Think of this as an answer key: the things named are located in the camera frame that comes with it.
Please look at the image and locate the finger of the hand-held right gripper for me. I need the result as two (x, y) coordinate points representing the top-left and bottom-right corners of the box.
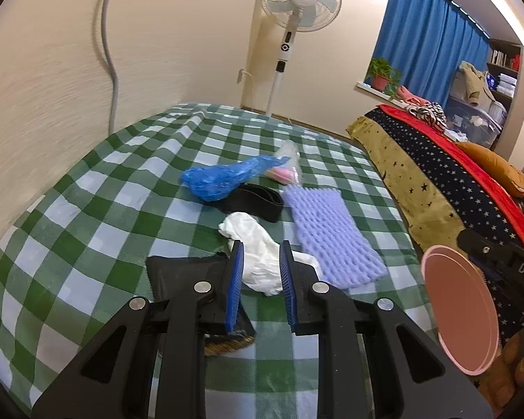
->
(458, 228), (512, 271)

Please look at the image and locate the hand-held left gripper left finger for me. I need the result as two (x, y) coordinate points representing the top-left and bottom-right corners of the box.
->
(31, 240), (246, 419)

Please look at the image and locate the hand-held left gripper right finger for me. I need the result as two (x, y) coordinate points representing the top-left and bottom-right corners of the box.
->
(278, 240), (494, 419)

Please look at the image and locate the white plastic glove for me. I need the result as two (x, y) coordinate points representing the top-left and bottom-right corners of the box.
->
(218, 212), (321, 296)

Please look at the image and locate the pink round bin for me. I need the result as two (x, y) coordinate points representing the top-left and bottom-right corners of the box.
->
(421, 245), (503, 375)

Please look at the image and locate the dark grey cloth pouch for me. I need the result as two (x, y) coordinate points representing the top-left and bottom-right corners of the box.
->
(146, 253), (256, 356)

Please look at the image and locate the purple foam net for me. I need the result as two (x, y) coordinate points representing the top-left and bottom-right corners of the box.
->
(284, 185), (387, 289)

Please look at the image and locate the navy and red star-print blanket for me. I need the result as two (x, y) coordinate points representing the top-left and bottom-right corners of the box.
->
(364, 105), (524, 271)

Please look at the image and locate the orange plush toy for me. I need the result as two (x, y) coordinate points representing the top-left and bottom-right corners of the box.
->
(478, 327), (524, 411)

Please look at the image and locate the orange pillow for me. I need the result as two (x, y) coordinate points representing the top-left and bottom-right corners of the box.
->
(456, 141), (524, 197)

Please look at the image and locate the black elastic band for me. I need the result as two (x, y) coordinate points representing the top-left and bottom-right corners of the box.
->
(220, 184), (284, 223)

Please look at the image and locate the blue plastic bag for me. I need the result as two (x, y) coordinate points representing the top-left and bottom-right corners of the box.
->
(181, 155), (284, 202)

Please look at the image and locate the clear plastic bag with pink item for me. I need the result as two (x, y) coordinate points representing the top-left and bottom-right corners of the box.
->
(262, 141), (304, 185)

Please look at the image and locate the clear plastic storage box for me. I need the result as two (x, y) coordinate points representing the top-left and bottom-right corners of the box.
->
(445, 96), (506, 149)

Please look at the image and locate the black and white striped cloth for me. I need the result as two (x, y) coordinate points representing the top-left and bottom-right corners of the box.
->
(404, 102), (448, 131)

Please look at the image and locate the green checkered tablecloth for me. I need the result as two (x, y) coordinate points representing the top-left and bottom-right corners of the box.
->
(0, 104), (442, 419)

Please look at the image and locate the beige coat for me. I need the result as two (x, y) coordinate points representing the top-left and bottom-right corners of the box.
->
(458, 61), (494, 105)

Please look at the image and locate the pink cloth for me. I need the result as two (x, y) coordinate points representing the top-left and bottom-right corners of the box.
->
(396, 86), (429, 108)

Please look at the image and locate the dark bookshelf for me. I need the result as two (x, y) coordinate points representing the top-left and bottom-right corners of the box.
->
(487, 38), (524, 110)

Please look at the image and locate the white window sill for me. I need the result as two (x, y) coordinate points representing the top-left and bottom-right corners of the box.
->
(355, 81), (409, 105)

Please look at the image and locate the potted green plant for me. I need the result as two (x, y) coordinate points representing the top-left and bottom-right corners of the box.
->
(368, 58), (403, 97)

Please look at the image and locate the blue curtain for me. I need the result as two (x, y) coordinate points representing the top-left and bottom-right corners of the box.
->
(373, 0), (492, 105)

